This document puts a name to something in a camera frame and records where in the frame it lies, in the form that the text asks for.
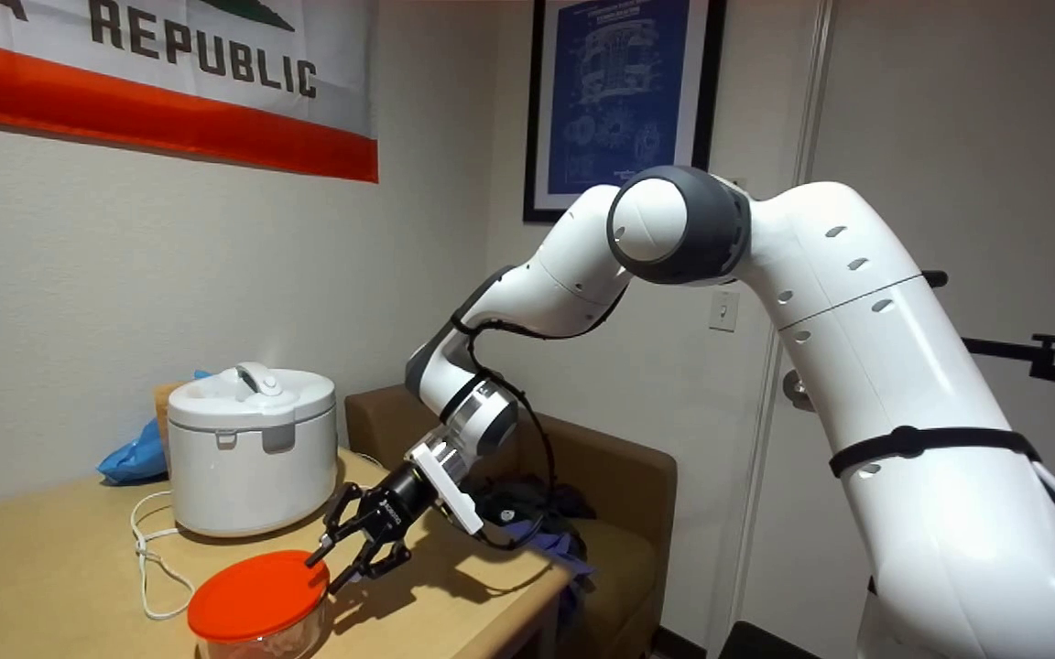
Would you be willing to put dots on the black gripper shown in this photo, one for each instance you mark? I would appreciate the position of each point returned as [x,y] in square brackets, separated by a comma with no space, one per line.
[411,495]

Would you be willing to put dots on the round orange lid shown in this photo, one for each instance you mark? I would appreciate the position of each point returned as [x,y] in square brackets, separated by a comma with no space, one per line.
[257,592]

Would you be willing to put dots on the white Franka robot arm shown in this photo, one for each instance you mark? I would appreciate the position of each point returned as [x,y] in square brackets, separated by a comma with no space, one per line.
[895,342]

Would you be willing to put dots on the clear glass bowl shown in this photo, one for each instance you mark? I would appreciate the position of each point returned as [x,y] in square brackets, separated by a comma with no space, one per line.
[272,647]

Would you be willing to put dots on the white rice cooker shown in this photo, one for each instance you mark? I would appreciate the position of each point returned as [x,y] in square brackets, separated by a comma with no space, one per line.
[254,451]

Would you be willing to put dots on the dark grey cloth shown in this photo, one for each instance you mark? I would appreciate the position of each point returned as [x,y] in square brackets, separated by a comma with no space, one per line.
[539,501]

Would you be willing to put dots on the blue purple cloth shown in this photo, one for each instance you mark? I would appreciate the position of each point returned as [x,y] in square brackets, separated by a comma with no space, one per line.
[565,554]

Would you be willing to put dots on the blue plastic bag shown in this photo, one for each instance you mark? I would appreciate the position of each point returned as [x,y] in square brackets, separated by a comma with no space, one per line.
[132,458]

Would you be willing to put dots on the California Republic flag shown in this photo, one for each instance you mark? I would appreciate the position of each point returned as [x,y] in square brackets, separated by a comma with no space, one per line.
[148,85]

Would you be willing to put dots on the framed blue poster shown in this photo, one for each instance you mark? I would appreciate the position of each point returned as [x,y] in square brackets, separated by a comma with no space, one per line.
[622,85]

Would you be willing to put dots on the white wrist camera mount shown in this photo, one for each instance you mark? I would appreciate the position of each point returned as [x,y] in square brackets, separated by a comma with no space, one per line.
[449,482]

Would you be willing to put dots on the white light switch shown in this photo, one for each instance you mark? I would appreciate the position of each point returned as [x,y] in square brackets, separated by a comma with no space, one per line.
[723,312]

